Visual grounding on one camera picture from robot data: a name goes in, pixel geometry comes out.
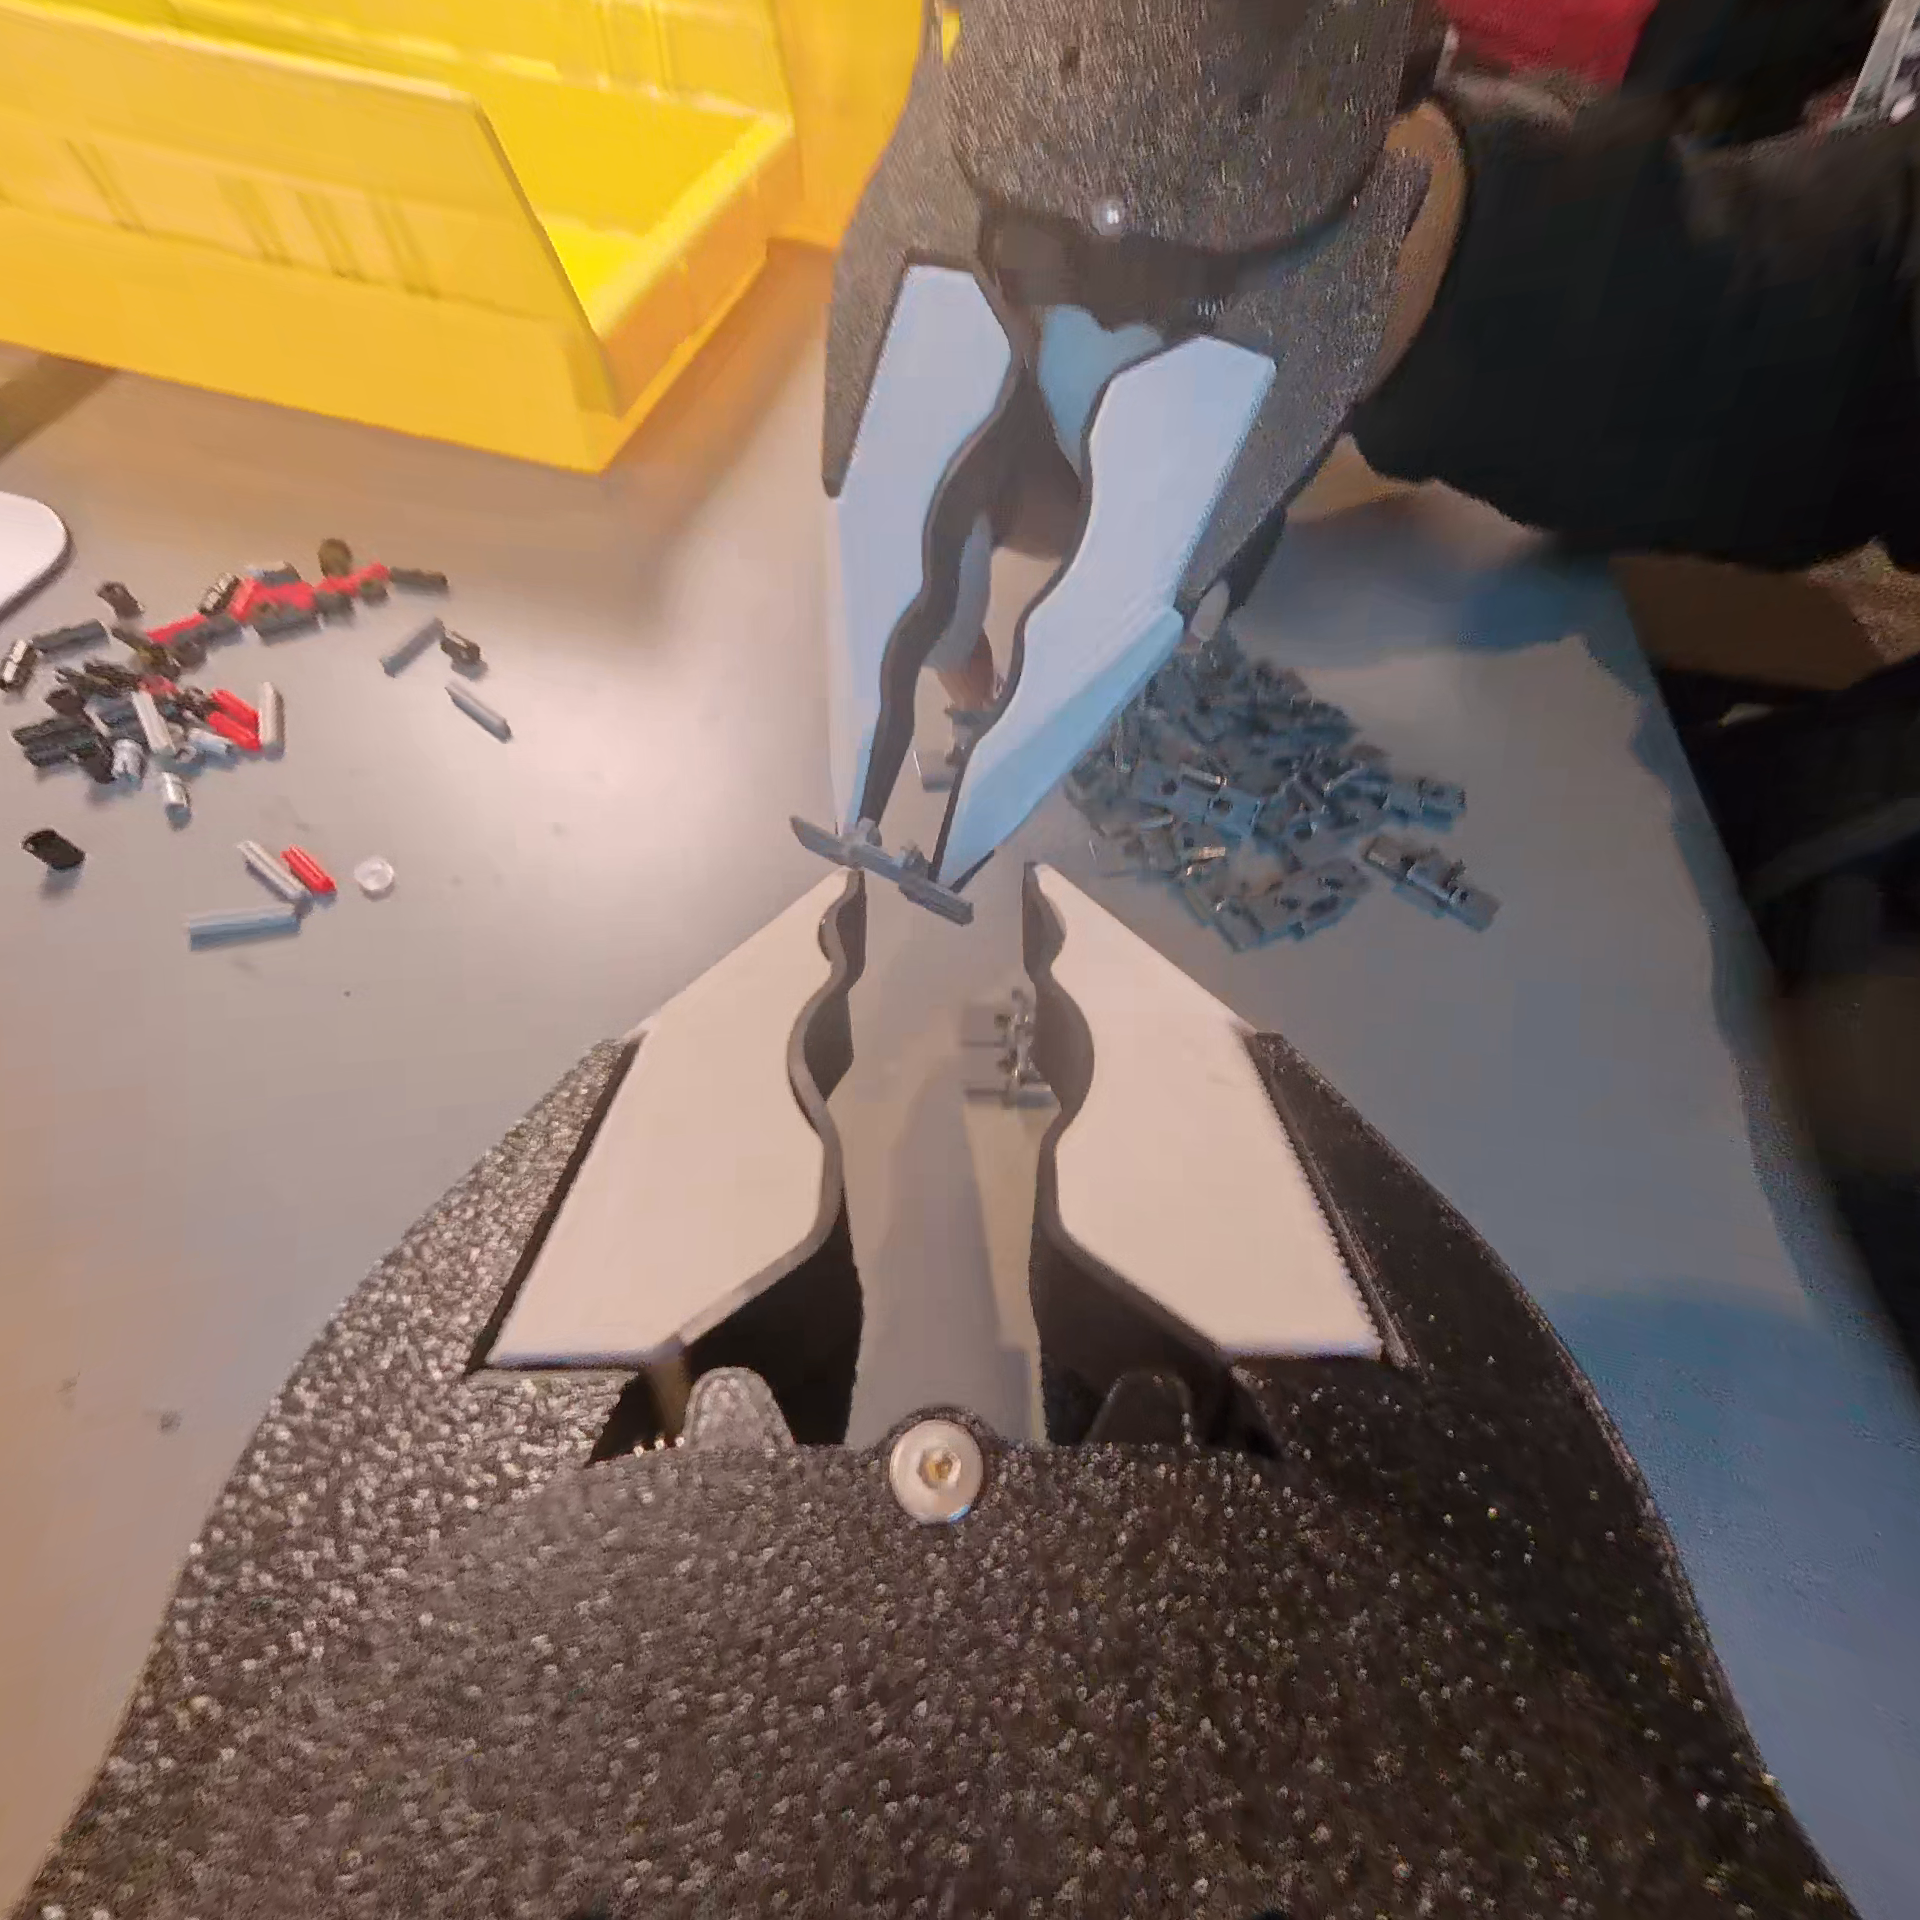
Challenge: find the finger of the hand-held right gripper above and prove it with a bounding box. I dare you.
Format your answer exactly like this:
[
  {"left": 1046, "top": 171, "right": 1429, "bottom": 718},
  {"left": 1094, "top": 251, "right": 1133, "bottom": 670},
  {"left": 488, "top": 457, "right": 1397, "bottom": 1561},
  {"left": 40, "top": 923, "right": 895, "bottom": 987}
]
[
  {"left": 830, "top": 267, "right": 1040, "bottom": 846},
  {"left": 932, "top": 336, "right": 1280, "bottom": 893}
]

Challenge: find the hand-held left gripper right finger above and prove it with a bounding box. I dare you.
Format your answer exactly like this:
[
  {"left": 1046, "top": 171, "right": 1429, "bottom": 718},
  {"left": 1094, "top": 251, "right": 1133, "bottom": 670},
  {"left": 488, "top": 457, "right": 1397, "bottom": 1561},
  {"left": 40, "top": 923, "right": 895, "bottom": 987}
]
[{"left": 1016, "top": 862, "right": 1386, "bottom": 1445}]

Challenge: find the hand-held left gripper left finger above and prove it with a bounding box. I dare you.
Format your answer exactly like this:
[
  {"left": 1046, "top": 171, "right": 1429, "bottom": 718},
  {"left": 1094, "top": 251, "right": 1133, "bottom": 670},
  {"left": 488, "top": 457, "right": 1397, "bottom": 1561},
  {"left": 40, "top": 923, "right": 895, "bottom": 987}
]
[{"left": 487, "top": 871, "right": 871, "bottom": 1445}]

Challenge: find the single grey track link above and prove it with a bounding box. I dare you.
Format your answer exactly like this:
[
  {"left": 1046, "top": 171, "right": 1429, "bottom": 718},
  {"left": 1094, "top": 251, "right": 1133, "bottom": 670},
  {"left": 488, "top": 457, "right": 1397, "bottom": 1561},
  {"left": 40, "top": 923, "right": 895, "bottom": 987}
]
[{"left": 959, "top": 990, "right": 1059, "bottom": 1112}]

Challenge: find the small grey track link cluster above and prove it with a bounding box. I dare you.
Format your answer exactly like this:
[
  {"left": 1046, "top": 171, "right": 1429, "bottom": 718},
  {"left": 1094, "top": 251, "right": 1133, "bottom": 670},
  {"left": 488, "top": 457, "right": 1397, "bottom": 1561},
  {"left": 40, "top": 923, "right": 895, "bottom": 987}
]
[{"left": 1066, "top": 630, "right": 1502, "bottom": 952}]

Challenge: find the short grey track link chain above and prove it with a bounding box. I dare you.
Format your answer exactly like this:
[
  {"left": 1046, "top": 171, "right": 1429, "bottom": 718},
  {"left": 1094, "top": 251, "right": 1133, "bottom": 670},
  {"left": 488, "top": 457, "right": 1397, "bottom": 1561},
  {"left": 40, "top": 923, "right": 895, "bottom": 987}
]
[{"left": 791, "top": 816, "right": 975, "bottom": 923}]

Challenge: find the person's right forearm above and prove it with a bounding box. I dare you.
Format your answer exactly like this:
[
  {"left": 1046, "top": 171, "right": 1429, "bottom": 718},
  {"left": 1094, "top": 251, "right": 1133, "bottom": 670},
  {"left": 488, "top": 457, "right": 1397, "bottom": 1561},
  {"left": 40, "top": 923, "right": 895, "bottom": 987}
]
[{"left": 1350, "top": 74, "right": 1920, "bottom": 570}]

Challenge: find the grey desk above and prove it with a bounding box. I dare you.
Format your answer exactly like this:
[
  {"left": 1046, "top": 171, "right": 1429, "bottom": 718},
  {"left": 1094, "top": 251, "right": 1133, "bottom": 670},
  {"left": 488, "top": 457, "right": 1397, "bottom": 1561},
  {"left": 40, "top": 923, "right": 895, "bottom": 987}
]
[{"left": 0, "top": 255, "right": 1920, "bottom": 1920}]

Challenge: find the person's right hand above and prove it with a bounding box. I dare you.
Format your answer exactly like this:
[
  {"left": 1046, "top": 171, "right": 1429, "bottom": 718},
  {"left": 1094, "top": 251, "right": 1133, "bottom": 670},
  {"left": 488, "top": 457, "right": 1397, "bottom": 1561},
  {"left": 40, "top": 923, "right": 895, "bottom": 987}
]
[{"left": 1352, "top": 102, "right": 1472, "bottom": 401}]

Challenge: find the yellow storage bin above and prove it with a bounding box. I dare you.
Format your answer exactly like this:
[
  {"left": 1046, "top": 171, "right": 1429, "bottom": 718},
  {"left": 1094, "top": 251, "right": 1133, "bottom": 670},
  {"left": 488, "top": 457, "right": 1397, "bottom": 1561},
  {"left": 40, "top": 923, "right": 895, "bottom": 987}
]
[
  {"left": 773, "top": 0, "right": 932, "bottom": 248},
  {"left": 0, "top": 0, "right": 797, "bottom": 473}
]

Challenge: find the scatter of black red pins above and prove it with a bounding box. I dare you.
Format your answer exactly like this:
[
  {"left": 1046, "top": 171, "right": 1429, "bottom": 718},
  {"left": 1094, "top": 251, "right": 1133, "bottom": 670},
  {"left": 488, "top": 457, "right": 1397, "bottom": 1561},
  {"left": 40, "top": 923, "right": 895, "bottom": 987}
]
[{"left": 0, "top": 536, "right": 514, "bottom": 950}]

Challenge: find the white book stand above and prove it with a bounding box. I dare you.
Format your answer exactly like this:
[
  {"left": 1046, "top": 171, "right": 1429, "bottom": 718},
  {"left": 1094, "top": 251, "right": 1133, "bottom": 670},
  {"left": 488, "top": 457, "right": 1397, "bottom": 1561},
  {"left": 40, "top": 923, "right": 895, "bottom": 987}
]
[{"left": 0, "top": 491, "right": 72, "bottom": 616}]

